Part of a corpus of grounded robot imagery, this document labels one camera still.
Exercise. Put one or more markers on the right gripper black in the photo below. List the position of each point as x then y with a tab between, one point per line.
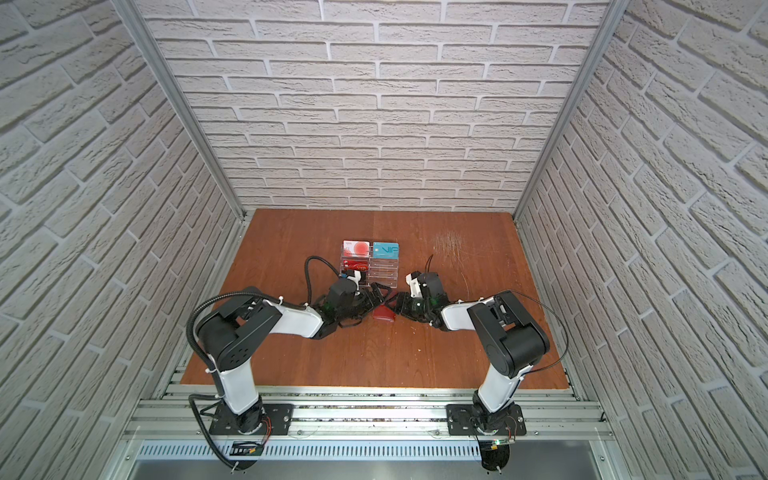
403	303

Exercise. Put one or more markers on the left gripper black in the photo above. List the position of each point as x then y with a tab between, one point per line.
381	296

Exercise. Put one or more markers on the red leather card wallet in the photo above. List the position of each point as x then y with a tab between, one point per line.
384	313

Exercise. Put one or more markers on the clear acrylic card display stand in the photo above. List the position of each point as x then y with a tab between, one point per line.
385	272

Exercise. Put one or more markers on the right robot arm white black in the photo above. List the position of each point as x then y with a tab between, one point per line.
511	339

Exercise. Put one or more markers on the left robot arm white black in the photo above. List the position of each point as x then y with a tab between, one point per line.
226	331

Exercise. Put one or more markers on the red VIP card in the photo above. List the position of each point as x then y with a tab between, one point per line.
356	264

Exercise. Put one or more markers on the teal VIP card in stand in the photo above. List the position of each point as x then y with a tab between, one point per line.
386	251

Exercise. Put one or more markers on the white red circle card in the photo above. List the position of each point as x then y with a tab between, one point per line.
356	249

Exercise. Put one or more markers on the small circuit board left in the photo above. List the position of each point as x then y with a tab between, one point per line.
246	449

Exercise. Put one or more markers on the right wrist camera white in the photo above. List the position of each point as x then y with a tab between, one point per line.
413	284

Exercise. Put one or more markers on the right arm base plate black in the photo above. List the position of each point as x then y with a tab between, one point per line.
467	420

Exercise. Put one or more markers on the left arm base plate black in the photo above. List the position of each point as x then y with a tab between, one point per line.
254	421

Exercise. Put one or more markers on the aluminium mounting rail frame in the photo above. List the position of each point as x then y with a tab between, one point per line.
366	424

